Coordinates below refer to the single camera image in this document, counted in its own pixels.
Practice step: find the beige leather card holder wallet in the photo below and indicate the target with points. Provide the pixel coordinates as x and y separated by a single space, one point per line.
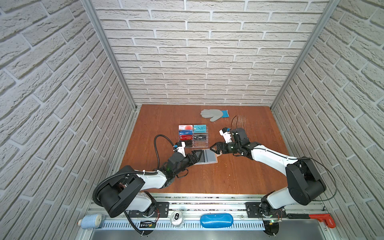
199 154

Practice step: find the aluminium frame rail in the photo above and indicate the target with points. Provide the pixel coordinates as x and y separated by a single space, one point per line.
96 22
323 20

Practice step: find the clear acrylic card display stand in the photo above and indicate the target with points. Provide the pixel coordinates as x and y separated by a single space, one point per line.
199 144

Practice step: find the silver can top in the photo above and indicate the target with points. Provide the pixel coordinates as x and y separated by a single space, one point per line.
177 219

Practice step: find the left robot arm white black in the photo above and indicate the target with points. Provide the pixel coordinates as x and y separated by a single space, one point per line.
126 189

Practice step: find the black VIP card in stand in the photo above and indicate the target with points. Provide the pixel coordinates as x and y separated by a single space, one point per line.
200 137

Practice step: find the aluminium frame rail right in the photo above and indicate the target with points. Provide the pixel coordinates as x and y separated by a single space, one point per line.
323 20

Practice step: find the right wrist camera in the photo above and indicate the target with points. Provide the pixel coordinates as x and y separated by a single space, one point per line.
236 135

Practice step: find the white red april card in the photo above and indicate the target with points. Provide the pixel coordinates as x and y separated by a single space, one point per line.
185 127

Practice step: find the blue VIP card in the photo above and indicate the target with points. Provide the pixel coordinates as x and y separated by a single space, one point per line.
186 132

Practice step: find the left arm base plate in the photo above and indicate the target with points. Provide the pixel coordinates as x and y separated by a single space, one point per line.
160 208

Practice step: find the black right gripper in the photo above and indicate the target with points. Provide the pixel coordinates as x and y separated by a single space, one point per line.
219 145

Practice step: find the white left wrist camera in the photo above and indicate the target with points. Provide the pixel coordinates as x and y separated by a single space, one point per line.
179 147

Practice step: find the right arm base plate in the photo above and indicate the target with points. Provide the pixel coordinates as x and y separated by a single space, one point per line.
261 210

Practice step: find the red gold VIP card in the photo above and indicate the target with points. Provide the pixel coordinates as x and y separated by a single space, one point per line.
186 137

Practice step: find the blue oval case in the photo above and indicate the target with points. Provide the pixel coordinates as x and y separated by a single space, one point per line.
215 221

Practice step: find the aluminium frame rail left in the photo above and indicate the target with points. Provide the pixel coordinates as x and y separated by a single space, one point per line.
96 22

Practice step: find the red black handled tool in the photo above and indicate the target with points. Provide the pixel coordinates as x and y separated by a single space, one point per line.
323 218

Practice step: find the grey blue work glove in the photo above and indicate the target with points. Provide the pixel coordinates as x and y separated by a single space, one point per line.
214 114

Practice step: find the dark black card lower left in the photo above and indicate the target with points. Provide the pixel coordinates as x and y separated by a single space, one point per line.
189 144

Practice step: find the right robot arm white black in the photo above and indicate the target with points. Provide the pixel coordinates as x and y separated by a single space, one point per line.
305 183

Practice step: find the teal VIP card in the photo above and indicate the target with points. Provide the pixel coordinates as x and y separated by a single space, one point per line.
200 129

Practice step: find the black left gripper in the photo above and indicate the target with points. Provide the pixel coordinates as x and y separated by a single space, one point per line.
195 155

